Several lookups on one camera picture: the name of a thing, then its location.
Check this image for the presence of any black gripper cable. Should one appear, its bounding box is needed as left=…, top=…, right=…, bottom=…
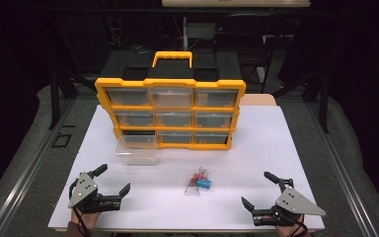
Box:
left=280, top=212, right=309, bottom=237
left=73, top=206, right=93, bottom=237

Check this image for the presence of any grey metal pole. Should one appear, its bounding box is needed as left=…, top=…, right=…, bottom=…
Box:
left=182, top=16, right=190, bottom=52

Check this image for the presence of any clear plastic pulled-out drawer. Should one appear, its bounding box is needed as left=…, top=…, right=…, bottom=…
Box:
left=114, top=130, right=161, bottom=166

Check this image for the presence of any beige wooden board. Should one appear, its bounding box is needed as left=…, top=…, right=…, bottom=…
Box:
left=239, top=93, right=277, bottom=107

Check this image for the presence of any person's left hand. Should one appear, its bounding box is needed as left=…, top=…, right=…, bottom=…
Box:
left=71, top=209, right=102, bottom=230

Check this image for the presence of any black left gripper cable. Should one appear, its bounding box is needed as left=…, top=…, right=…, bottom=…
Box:
left=73, top=206, right=93, bottom=237

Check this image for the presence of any yellow black drawer organizer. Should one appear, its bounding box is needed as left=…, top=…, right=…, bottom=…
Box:
left=94, top=50, right=247, bottom=151

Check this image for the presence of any aluminium floor rail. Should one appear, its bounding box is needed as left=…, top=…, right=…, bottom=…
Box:
left=0, top=98, right=77, bottom=237
left=304, top=98, right=379, bottom=237

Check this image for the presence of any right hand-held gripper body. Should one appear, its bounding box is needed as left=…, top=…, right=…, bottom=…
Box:
left=252, top=179, right=327, bottom=227

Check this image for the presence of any black chair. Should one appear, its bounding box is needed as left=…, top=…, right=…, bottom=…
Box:
left=212, top=13, right=279, bottom=94

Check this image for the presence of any set of closed clear drawers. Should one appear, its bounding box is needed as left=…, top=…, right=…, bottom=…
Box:
left=105, top=86, right=240, bottom=145

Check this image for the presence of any person's right hand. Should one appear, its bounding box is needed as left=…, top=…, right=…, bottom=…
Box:
left=268, top=215, right=307, bottom=237

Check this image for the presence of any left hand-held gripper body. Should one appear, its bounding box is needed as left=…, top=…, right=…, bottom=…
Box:
left=67, top=171, right=122, bottom=214

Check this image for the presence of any black metal stand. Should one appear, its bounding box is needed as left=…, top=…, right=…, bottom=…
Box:
left=48, top=67, right=97, bottom=131
left=271, top=71, right=331, bottom=134

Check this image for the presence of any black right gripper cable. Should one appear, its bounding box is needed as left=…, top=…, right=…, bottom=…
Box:
left=280, top=212, right=309, bottom=237

